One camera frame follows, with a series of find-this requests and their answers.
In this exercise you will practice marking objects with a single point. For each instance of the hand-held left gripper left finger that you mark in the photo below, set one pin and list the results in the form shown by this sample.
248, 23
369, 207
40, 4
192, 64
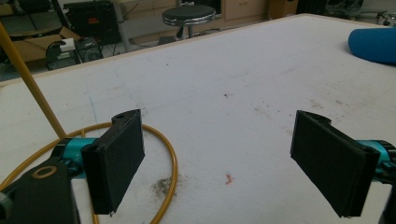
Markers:
113, 165

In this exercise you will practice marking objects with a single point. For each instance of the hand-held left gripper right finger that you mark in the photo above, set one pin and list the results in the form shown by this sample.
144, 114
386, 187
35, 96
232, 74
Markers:
330, 161

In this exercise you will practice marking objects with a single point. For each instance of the black electronic device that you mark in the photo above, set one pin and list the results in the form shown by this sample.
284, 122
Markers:
73, 53

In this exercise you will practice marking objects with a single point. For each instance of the blue rolled cloth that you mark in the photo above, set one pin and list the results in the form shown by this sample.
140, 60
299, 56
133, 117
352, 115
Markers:
372, 45

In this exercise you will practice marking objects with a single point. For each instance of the cardboard box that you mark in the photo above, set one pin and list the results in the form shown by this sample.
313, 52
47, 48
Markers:
34, 45

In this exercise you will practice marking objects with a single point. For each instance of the black equipment case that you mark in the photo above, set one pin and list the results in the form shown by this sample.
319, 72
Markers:
91, 20

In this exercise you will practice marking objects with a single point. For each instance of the black round stool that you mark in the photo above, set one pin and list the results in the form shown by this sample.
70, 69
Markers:
189, 16

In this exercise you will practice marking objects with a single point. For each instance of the wooden cabinet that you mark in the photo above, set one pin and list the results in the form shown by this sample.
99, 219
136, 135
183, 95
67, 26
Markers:
246, 8

